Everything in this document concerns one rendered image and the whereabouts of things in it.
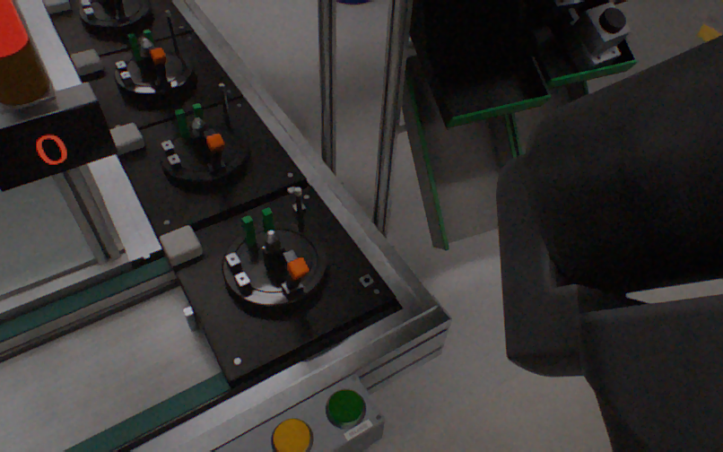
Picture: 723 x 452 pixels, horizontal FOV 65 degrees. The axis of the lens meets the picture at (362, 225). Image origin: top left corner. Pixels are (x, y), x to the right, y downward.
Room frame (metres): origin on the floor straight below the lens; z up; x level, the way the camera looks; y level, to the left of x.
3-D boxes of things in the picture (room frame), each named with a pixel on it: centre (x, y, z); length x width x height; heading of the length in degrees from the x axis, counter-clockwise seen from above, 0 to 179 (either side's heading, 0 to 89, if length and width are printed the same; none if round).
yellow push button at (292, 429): (0.23, 0.07, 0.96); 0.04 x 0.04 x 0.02
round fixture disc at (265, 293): (0.45, 0.12, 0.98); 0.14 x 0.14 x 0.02
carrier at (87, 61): (0.87, 0.40, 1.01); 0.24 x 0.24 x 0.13; 34
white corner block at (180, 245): (0.48, 0.25, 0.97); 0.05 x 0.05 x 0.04; 34
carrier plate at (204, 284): (0.45, 0.12, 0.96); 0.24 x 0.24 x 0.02; 34
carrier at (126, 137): (0.67, 0.26, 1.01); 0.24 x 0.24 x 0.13; 34
